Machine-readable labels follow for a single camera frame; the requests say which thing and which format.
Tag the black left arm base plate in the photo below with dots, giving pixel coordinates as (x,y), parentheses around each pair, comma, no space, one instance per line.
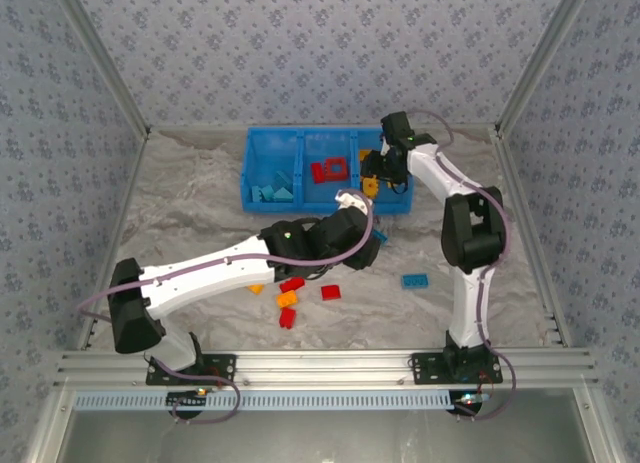
(160,378)

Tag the wide aluminium frame rail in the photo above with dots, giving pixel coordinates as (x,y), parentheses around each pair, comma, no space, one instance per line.
(325,368)

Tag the long blue studded lego brick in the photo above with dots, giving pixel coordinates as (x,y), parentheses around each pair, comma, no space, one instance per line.
(382,237)

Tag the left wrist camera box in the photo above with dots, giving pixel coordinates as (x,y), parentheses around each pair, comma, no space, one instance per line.
(347,199)

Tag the short aluminium frame post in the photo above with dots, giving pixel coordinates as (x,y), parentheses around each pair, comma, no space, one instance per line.
(597,428)
(47,428)

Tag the red curved-top lego brick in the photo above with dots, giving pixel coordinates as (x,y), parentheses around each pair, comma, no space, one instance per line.
(330,293)

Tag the long red lego brick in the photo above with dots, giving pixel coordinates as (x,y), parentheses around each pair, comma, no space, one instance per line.
(292,285)

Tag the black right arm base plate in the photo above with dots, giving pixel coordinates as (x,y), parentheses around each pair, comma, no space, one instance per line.
(425,370)

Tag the blue three-compartment plastic bin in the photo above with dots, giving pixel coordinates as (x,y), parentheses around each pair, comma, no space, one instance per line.
(270,153)

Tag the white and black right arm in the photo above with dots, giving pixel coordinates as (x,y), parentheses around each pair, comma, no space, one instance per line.
(467,303)

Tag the orange lego brick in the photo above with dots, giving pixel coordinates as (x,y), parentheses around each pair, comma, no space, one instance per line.
(287,299)
(256,288)

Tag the orange round gear lego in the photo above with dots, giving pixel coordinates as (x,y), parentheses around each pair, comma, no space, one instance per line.
(371,187)

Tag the red lego window frame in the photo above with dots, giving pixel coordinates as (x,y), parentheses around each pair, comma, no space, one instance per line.
(327,167)

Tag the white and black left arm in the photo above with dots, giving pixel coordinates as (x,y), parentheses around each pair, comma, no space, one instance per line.
(210,273)

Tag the light blue sloped lego brick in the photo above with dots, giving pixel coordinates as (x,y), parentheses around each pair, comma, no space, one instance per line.
(283,196)

